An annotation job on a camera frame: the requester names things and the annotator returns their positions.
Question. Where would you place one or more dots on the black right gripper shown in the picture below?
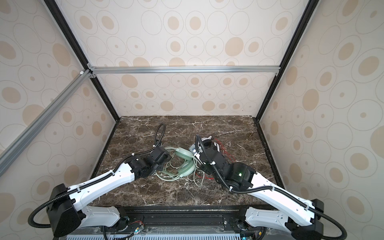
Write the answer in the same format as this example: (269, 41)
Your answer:
(214, 151)

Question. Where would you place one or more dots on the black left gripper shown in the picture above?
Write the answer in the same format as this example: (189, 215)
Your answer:
(161, 166)

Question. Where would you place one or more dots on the mint green headphones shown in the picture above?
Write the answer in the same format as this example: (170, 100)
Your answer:
(171, 173)

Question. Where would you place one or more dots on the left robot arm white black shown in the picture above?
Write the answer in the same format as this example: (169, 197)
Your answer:
(66, 210)

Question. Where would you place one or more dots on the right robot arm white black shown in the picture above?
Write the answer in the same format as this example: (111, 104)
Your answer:
(270, 195)

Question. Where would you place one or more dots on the black white headphones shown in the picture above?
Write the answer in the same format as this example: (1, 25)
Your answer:
(220, 147)

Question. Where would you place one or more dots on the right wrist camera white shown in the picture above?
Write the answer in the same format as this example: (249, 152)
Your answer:
(196, 148)

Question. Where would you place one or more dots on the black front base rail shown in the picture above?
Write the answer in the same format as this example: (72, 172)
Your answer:
(122, 222)

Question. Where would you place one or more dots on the silver aluminium rail back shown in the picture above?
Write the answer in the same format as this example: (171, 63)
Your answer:
(185, 70)

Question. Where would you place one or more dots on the silver aluminium rail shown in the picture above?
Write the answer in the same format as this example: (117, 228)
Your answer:
(185, 70)
(26, 137)

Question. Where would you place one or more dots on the silver aluminium rail left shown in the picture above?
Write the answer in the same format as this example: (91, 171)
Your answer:
(26, 137)

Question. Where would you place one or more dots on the black corner frame post left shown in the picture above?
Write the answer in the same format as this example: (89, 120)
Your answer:
(79, 53)

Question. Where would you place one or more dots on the black corner frame post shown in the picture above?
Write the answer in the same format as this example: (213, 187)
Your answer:
(298, 33)
(79, 53)

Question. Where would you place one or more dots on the black corner frame post right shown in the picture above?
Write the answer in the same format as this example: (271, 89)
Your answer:
(298, 33)

